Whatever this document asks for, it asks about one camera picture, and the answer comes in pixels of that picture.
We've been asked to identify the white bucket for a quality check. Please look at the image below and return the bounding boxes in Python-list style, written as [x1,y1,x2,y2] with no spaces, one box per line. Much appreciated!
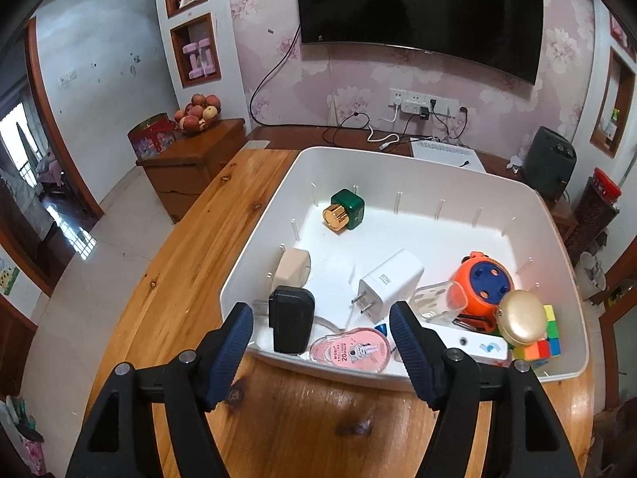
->
[574,251,607,300]

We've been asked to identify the white set-top box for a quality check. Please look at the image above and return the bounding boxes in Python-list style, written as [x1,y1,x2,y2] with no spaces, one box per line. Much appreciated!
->
[411,140,486,174]

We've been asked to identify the colourful rubik's cube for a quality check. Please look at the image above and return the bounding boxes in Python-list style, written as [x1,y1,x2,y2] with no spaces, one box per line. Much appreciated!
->
[510,304,561,366]

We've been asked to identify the white plastic storage bin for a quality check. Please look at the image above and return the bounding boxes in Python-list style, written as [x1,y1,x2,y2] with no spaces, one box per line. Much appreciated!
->
[220,147,588,391]

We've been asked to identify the black power adapter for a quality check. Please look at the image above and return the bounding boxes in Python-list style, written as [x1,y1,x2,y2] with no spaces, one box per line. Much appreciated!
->
[253,285,315,355]

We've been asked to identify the black cable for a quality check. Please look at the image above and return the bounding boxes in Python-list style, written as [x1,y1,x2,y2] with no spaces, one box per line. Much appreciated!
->
[248,24,330,129]

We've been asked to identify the silver rectangular hub device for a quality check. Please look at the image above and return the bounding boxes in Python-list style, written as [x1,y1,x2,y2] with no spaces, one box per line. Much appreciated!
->
[423,323,511,367]

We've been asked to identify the dark green air fryer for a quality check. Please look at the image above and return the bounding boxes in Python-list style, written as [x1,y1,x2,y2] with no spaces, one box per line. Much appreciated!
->
[522,126,576,203]

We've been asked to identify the round gold compact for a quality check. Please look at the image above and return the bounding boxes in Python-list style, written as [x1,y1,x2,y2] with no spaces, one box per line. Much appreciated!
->
[494,289,547,347]

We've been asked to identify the pink dumbbells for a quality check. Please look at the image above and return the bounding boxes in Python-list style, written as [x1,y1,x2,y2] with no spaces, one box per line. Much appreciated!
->
[182,38,217,80]

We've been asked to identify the red gift tin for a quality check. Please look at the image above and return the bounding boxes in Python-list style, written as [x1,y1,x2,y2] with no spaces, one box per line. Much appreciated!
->
[127,114,176,160]

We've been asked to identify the pink correction tape dispenser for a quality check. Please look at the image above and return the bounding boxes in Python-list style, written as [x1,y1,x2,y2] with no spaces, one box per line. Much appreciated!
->
[309,328,391,373]

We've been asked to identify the green bottle gold cap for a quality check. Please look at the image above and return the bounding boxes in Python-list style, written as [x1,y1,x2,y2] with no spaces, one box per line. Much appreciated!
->
[323,189,365,232]

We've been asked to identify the dark wicker bin red lid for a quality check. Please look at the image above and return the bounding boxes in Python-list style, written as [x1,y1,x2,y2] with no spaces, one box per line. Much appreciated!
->
[565,167,622,266]

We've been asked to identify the black wall television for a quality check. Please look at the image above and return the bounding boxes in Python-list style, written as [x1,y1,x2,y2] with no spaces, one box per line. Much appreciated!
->
[298,0,544,83]

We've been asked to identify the orange round tape measure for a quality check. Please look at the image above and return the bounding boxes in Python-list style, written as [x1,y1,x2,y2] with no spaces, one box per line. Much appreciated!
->
[452,251,514,333]

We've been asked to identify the wooden side cabinet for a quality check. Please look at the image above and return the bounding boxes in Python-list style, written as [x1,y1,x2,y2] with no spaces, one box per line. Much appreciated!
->
[136,119,246,223]

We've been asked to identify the white charger plug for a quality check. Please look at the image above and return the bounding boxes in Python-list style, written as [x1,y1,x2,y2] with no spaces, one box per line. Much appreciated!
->
[352,249,424,324]

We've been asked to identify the white wall power strip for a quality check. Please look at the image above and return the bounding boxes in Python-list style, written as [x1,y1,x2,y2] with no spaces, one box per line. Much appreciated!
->
[389,88,461,119]

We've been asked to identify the bowl of peaches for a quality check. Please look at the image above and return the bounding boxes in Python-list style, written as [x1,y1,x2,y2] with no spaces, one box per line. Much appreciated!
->
[174,94,221,135]

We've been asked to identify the clear plastic case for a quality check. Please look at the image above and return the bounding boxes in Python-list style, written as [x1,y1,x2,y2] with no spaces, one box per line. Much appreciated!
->
[408,280,469,325]

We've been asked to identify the white usb cable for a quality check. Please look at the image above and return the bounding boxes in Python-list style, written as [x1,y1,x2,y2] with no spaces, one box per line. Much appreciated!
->
[366,106,402,153]

